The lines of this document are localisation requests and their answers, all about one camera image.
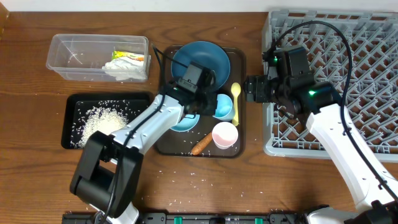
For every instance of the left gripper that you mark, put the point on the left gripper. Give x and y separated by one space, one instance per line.
207 104

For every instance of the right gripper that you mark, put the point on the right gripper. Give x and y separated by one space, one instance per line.
249 89

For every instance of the light blue cup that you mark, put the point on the light blue cup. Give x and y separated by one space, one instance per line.
224 109

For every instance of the light blue bowl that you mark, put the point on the light blue bowl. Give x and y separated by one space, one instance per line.
187 123

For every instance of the pink cup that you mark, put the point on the pink cup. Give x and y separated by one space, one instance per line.
224 135

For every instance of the dark blue plate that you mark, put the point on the dark blue plate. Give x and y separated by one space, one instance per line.
208 55

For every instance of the white rice pile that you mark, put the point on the white rice pile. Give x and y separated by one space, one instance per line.
105 116

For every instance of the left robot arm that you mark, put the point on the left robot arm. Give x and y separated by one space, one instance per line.
107 173

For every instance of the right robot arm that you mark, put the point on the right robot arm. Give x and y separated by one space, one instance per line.
321 109

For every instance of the grey dishwasher rack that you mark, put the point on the grey dishwasher rack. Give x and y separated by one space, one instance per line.
354 51

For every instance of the yellow plastic spoon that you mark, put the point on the yellow plastic spoon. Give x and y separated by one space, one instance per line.
235 90

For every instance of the orange carrot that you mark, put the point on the orange carrot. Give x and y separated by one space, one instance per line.
199 147

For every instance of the black plastic tray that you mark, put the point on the black plastic tray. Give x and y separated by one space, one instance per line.
140 98

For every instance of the clear plastic bin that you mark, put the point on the clear plastic bin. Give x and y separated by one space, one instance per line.
80 57

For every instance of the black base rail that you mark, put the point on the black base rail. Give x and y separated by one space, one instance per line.
162 218

